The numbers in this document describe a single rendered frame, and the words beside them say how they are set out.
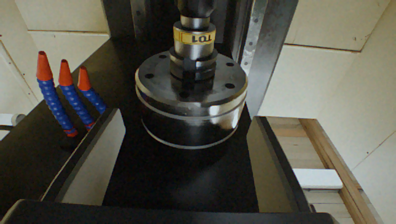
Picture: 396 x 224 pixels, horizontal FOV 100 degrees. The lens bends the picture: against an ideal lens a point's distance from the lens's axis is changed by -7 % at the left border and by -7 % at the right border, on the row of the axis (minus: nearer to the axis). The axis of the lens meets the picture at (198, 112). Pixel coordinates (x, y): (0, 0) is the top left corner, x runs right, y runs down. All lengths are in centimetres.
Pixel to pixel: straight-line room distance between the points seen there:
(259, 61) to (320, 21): 55
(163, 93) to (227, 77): 9
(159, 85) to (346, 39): 127
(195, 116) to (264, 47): 62
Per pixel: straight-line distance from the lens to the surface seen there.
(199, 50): 22
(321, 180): 235
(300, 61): 132
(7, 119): 110
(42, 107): 47
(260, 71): 83
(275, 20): 76
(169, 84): 22
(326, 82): 151
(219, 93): 21
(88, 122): 33
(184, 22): 22
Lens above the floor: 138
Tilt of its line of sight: 41 degrees up
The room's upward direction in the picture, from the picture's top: 176 degrees counter-clockwise
